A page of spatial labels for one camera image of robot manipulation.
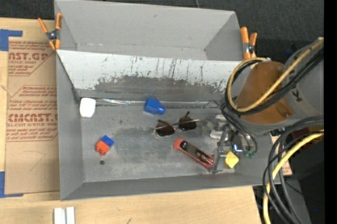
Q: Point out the white rounded block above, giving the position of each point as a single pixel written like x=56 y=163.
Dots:
x=87 y=107

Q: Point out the brown cardboard board red print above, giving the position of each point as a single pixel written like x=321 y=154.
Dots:
x=29 y=102

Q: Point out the red utility knife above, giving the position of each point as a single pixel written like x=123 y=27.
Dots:
x=193 y=152

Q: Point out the orange and blue toy brick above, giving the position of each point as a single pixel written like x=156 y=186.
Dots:
x=104 y=145

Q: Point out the dark lens sunglasses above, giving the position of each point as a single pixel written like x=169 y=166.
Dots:
x=175 y=127

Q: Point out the blue plastic cap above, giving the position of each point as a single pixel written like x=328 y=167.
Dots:
x=154 y=106

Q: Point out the yellow block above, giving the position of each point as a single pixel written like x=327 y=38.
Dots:
x=231 y=160

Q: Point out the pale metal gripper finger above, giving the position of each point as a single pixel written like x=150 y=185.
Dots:
x=217 y=163

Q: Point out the grey metal bin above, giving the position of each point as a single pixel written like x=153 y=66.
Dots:
x=137 y=144

